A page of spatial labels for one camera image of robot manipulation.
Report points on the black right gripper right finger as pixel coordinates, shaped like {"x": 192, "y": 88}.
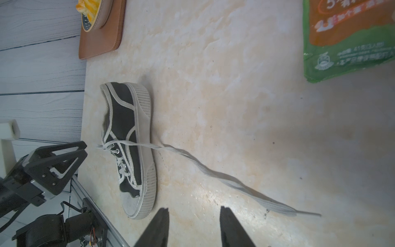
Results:
{"x": 232, "y": 232}

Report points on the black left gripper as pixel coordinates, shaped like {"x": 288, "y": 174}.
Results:
{"x": 50, "y": 169}

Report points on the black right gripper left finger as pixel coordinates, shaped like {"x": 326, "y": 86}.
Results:
{"x": 157, "y": 232}

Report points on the black white canvas sneaker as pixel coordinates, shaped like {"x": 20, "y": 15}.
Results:
{"x": 127, "y": 136}

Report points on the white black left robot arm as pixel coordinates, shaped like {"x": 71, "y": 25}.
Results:
{"x": 47, "y": 230}

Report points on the brown leather mat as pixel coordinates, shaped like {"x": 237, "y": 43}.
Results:
{"x": 105, "y": 34}

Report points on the right bread pastry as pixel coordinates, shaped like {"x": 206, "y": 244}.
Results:
{"x": 88, "y": 8}

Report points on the yellow rimmed plate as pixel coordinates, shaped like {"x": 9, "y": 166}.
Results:
{"x": 100, "y": 19}

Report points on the green snack packet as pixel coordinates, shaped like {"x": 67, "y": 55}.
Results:
{"x": 341, "y": 37}

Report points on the aluminium front rail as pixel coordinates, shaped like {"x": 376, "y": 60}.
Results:
{"x": 78, "y": 193}

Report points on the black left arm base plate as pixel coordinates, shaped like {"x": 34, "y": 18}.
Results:
{"x": 98, "y": 230}

